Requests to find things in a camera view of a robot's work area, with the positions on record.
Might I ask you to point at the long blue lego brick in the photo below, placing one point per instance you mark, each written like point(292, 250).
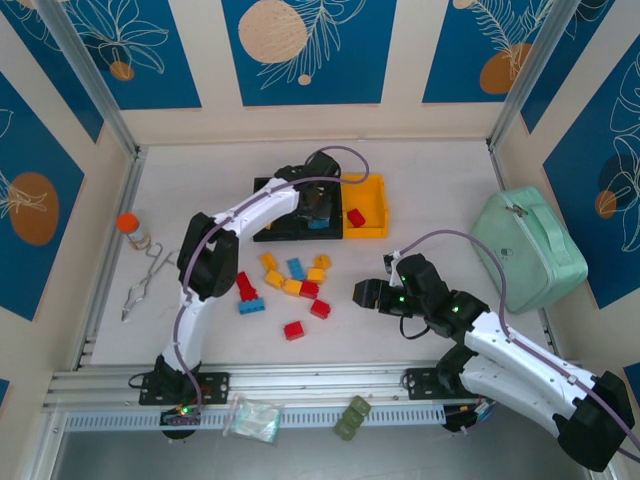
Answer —
point(328, 222)
point(251, 306)
point(317, 227)

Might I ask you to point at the small red lego brick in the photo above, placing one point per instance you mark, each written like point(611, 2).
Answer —
point(245, 286)

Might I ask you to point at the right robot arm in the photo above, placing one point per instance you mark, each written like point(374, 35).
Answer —
point(525, 370)

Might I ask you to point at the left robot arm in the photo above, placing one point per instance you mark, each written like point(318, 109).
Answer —
point(250, 210)

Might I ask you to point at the black plastic bin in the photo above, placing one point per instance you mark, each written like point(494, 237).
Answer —
point(280, 235)
point(332, 234)

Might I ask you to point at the yellow plastic bin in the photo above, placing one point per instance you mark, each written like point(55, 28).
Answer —
point(372, 200)

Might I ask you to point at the mint green zip bag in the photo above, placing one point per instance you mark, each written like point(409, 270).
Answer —
point(530, 250)

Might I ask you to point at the olive green block pack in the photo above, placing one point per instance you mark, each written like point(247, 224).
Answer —
point(352, 417)

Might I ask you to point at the small circuit board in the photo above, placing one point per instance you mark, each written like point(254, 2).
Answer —
point(472, 412)
point(182, 412)

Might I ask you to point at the clear plastic packet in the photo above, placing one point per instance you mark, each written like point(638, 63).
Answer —
point(255, 420)

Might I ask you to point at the orange capped bottle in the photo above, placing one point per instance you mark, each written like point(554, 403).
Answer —
point(129, 223)

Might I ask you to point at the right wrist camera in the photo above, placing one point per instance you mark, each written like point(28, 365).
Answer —
point(392, 261)

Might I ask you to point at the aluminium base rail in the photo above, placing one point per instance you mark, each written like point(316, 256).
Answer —
point(320, 380)

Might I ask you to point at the aluminium corner post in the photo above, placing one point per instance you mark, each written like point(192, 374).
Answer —
point(90, 75)
point(530, 75)

